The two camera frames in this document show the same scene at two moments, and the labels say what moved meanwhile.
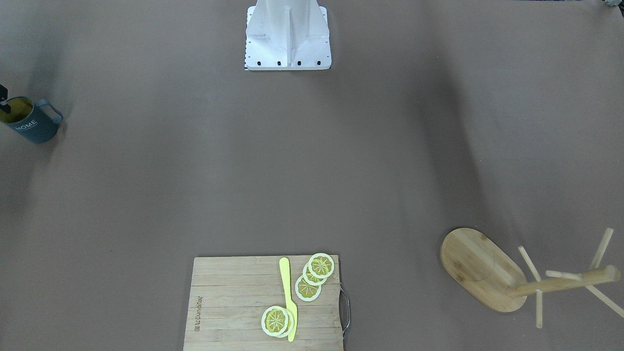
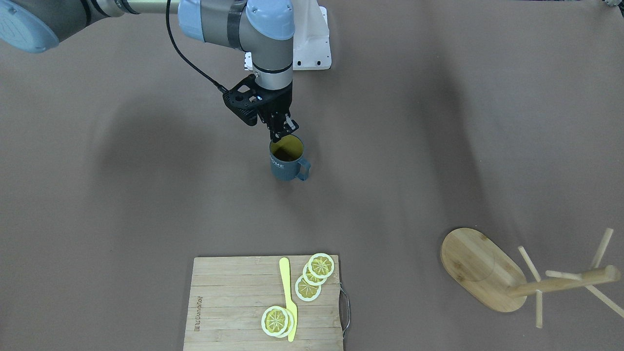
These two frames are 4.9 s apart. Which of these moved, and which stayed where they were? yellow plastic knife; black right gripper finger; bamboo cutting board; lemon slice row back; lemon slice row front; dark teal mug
Moved: black right gripper finger; dark teal mug
Stayed: yellow plastic knife; lemon slice row back; lemon slice row front; bamboo cutting board
